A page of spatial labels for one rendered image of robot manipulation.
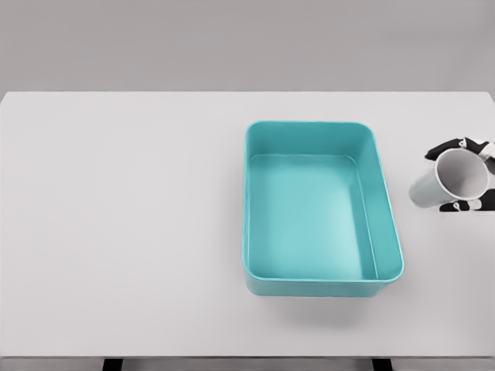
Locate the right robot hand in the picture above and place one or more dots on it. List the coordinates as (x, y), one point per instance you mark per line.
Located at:
(475, 147)

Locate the white paper cup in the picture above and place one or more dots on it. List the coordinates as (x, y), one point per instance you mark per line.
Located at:
(460, 179)

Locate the teal plastic basket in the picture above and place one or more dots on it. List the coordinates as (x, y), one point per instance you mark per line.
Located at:
(321, 216)

